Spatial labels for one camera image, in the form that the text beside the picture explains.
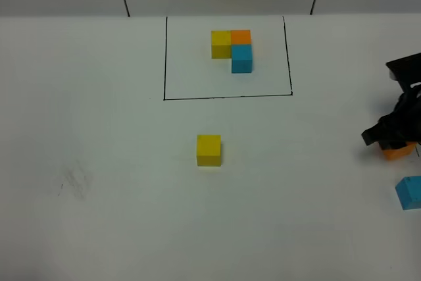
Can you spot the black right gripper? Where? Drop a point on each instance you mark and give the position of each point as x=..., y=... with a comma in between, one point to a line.
x=402, y=125

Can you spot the blue loose block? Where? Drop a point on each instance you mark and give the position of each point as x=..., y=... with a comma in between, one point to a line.
x=409, y=192

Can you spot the blue template block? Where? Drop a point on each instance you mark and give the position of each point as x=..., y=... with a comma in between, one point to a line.
x=242, y=59

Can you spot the orange template block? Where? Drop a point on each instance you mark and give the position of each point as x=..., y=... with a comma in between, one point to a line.
x=241, y=37

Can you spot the yellow template block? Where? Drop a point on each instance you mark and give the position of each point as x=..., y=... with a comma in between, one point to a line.
x=221, y=44

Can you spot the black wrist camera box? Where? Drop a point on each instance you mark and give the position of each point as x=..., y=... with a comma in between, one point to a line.
x=406, y=71

